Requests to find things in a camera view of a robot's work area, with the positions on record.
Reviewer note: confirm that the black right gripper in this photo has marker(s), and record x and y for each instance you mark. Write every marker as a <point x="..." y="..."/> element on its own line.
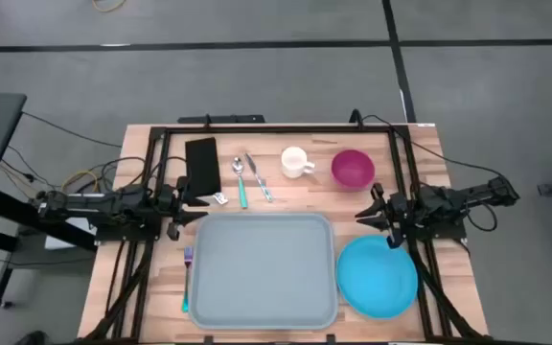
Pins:
<point x="397" y="211"/>

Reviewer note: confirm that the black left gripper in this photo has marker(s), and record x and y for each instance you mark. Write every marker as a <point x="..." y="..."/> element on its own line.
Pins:
<point x="168" y="203"/>

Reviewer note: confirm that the small white packet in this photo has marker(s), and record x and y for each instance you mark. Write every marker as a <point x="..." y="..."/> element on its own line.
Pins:
<point x="220" y="199"/>

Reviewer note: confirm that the black smartphone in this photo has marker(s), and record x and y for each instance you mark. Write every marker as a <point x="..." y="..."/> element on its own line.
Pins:
<point x="202" y="165"/>

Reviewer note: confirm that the magenta plastic bowl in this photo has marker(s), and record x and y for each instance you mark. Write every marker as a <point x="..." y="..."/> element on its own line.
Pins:
<point x="352" y="170"/>

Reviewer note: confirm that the blue round plate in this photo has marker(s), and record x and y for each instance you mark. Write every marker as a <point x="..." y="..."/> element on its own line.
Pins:
<point x="376" y="278"/>

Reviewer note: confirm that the white ceramic mug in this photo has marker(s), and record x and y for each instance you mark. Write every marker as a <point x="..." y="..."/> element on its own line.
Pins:
<point x="295" y="163"/>

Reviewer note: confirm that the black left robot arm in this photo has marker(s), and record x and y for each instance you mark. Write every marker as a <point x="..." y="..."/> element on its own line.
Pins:
<point x="94" y="203"/>

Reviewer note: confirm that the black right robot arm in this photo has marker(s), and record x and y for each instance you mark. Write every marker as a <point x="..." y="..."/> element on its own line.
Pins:
<point x="453" y="199"/>

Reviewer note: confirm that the gray plastic tray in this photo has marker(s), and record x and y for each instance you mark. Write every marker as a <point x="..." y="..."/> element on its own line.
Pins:
<point x="261" y="270"/>

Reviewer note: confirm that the black power strip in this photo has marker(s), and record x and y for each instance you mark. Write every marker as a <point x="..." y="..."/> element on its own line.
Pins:
<point x="221" y="119"/>

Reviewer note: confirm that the white paper sheet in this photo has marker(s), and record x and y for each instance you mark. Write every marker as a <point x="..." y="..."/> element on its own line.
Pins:
<point x="65" y="239"/>

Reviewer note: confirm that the black metal table frame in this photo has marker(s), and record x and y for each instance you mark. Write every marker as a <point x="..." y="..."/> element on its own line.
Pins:
<point x="281" y="129"/>

